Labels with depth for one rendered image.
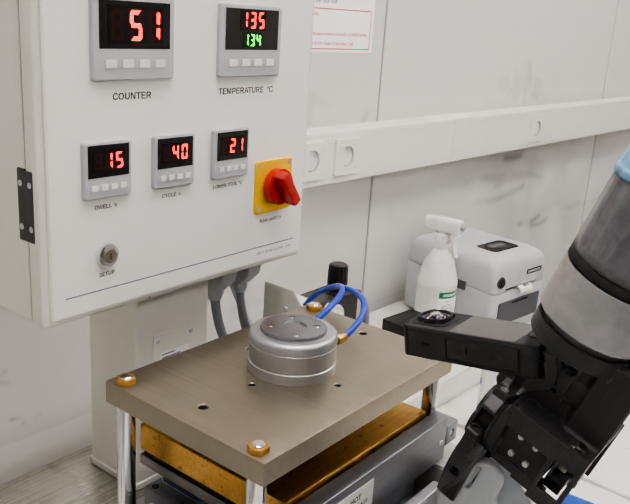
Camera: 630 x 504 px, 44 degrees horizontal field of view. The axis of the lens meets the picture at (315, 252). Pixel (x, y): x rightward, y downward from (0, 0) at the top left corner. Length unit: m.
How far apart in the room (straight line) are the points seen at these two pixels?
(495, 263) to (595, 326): 1.12
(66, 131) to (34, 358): 0.60
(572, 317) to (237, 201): 0.39
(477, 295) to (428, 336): 1.05
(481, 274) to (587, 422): 1.09
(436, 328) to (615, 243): 0.16
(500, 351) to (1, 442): 0.83
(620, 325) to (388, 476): 0.28
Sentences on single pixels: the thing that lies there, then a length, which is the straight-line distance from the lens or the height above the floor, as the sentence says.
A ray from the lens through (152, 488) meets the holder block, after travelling 0.75.
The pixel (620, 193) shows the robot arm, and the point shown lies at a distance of 0.50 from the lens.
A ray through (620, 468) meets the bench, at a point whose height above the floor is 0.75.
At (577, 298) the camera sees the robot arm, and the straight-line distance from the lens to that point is 0.51.
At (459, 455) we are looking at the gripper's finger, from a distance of 0.58.
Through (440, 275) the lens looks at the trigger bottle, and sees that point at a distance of 1.57.
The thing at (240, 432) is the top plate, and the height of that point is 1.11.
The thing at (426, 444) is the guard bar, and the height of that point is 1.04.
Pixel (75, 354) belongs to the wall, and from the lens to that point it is 1.23.
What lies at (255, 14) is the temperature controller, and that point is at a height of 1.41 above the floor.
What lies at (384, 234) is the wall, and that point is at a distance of 1.73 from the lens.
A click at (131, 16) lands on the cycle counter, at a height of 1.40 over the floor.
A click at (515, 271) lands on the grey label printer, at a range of 1.67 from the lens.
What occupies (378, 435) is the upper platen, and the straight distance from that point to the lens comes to 0.72.
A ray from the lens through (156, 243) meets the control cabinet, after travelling 0.73.
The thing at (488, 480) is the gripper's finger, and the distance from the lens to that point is 0.61.
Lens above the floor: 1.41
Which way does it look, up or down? 17 degrees down
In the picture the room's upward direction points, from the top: 4 degrees clockwise
